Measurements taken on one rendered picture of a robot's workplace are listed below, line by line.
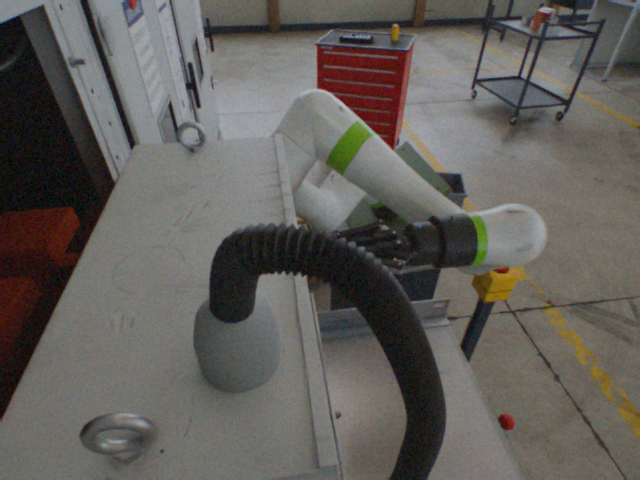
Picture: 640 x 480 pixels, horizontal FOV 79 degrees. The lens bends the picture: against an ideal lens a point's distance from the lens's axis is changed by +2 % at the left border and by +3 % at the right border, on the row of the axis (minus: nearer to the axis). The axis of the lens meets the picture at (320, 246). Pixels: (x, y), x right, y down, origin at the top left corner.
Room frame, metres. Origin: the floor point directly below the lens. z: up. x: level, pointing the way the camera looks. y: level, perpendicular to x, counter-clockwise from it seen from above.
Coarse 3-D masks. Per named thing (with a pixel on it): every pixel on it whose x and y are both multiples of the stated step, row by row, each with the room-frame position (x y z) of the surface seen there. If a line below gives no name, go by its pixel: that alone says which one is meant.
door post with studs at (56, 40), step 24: (24, 24) 0.59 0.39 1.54; (48, 24) 0.59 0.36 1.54; (72, 24) 0.62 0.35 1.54; (48, 48) 0.59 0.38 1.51; (72, 48) 0.59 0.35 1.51; (48, 72) 0.59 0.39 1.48; (72, 72) 0.57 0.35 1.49; (72, 96) 0.59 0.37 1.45; (96, 96) 0.61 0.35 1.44; (72, 120) 0.59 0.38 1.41; (96, 120) 0.59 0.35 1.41; (96, 144) 0.59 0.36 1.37; (96, 168) 0.59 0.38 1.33; (120, 168) 0.60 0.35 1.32
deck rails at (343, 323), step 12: (432, 300) 0.66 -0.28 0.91; (444, 300) 0.66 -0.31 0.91; (324, 312) 0.62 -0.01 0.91; (336, 312) 0.62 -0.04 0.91; (348, 312) 0.63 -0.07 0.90; (360, 312) 0.63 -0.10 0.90; (420, 312) 0.66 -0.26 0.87; (432, 312) 0.66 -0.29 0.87; (444, 312) 0.67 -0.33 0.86; (324, 324) 0.62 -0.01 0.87; (336, 324) 0.62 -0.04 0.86; (348, 324) 0.63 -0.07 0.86; (360, 324) 0.63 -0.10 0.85; (432, 324) 0.64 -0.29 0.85; (444, 324) 0.64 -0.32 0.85; (324, 336) 0.60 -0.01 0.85; (336, 336) 0.60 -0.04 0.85; (348, 336) 0.60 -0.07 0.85
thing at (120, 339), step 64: (128, 192) 0.41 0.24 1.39; (192, 192) 0.41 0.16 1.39; (256, 192) 0.42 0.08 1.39; (128, 256) 0.29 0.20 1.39; (192, 256) 0.29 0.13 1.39; (64, 320) 0.21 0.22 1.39; (128, 320) 0.21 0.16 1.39; (192, 320) 0.21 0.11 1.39; (64, 384) 0.15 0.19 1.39; (128, 384) 0.15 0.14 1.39; (192, 384) 0.15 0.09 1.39; (320, 384) 0.15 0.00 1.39; (0, 448) 0.11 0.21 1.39; (64, 448) 0.11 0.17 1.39; (192, 448) 0.11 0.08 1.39; (256, 448) 0.11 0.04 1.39; (320, 448) 0.11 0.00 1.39
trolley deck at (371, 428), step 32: (352, 352) 0.55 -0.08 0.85; (448, 352) 0.55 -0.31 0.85; (352, 384) 0.47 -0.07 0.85; (384, 384) 0.47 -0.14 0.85; (448, 384) 0.47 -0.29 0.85; (352, 416) 0.40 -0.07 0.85; (384, 416) 0.40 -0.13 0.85; (448, 416) 0.40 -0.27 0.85; (480, 416) 0.40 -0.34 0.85; (352, 448) 0.33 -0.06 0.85; (384, 448) 0.33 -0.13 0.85; (448, 448) 0.33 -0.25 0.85; (480, 448) 0.33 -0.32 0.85
